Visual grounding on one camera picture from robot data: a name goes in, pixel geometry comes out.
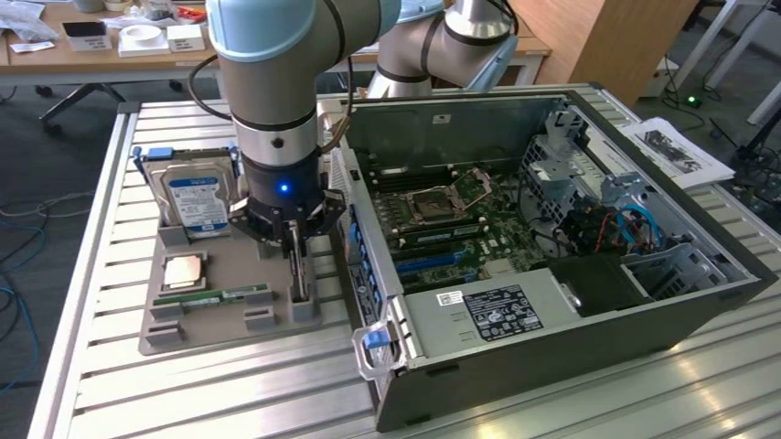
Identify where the grey power supply unit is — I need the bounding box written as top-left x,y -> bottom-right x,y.
401,267 -> 580,358

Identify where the graphics card with black heatsink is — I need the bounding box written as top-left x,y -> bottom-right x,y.
284,219 -> 313,304

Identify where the installed RAM stick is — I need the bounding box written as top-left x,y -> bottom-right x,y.
399,222 -> 480,246

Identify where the hard disk with blue label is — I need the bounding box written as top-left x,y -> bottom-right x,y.
145,157 -> 236,240

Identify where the green RAM stick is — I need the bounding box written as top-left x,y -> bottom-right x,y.
152,284 -> 271,306

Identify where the open dark grey PC case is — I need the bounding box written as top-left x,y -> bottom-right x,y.
313,89 -> 779,434

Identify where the red wire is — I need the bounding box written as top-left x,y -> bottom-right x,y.
596,212 -> 623,251

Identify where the white box with tape roll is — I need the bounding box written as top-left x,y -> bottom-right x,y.
117,23 -> 172,59

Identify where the blue wire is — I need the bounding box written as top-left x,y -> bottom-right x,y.
615,205 -> 663,251

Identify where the green motherboard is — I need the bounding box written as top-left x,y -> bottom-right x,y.
356,150 -> 550,294

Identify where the clear plastic bag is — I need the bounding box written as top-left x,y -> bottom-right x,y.
0,0 -> 60,42

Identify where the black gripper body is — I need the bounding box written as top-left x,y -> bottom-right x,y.
241,154 -> 327,226

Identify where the white box with black top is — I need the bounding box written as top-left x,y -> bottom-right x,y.
62,20 -> 112,52

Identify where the grey plastic parts rack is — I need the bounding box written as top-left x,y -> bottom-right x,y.
138,182 -> 324,358

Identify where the plain white box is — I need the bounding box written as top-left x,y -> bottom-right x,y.
164,23 -> 205,54

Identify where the CPU with metal lid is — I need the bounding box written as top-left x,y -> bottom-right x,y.
161,253 -> 208,292

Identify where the wooden office desk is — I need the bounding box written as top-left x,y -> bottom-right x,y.
0,0 -> 554,100

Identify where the blue floor cable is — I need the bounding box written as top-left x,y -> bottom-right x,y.
0,219 -> 48,390

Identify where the CPU socket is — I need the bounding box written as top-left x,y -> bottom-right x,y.
407,187 -> 464,220

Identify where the metal disk bay cage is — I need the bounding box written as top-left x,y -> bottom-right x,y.
518,109 -> 618,220

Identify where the printed paper stack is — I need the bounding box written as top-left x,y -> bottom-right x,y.
615,116 -> 737,188

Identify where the white table leg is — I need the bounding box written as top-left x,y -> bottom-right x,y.
670,0 -> 774,92

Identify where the metal socket cover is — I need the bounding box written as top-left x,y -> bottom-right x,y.
450,166 -> 492,211

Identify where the white floor cable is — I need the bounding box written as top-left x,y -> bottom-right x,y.
0,191 -> 92,219

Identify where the black office chair base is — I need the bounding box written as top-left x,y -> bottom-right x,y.
36,80 -> 184,134

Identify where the blue plastic disk carrier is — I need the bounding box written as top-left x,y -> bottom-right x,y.
132,142 -> 243,220

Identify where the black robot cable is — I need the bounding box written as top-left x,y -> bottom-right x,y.
187,45 -> 359,152

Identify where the wooden cabinet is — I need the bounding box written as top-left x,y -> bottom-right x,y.
535,0 -> 701,106

